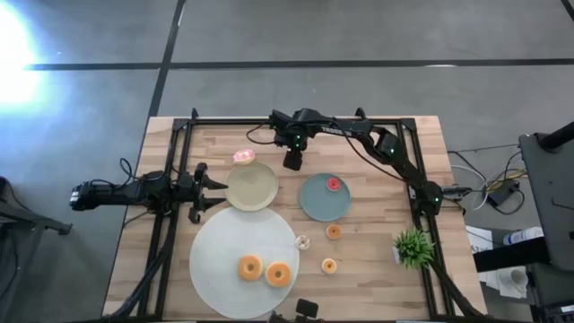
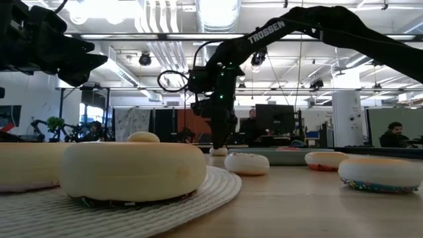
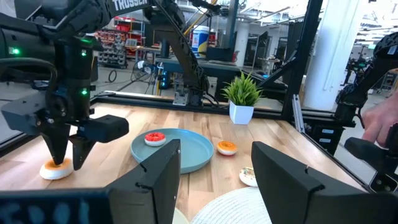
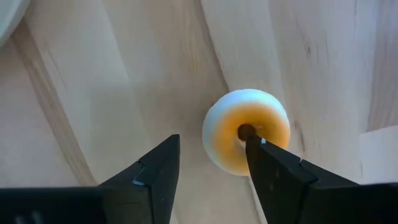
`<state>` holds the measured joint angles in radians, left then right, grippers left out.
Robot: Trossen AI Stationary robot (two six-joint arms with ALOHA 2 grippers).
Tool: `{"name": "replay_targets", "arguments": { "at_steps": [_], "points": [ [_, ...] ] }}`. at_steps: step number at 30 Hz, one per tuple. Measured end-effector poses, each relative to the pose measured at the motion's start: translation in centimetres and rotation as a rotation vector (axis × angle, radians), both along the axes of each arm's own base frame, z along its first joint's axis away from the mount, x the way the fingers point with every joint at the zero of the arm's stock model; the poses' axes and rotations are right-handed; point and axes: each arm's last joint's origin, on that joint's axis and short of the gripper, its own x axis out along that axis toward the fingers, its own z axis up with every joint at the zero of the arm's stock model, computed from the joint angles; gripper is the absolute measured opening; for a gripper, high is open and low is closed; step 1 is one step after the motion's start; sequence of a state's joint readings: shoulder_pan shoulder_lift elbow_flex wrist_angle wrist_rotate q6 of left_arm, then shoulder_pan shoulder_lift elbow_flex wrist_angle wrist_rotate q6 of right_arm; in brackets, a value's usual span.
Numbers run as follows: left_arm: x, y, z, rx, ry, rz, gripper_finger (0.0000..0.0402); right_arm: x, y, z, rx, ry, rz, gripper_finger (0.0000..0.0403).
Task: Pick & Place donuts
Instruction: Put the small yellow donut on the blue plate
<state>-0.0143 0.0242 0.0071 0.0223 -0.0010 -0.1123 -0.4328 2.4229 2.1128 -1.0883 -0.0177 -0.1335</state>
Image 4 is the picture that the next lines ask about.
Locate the white iced donut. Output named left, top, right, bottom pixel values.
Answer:
left=201, top=88, right=291, bottom=177

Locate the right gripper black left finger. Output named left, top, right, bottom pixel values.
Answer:
left=99, top=134, right=181, bottom=224

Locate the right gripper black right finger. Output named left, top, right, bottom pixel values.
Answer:
left=245, top=134, right=359, bottom=224

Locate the pale blue round plate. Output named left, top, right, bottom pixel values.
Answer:
left=0, top=0, right=31, bottom=47

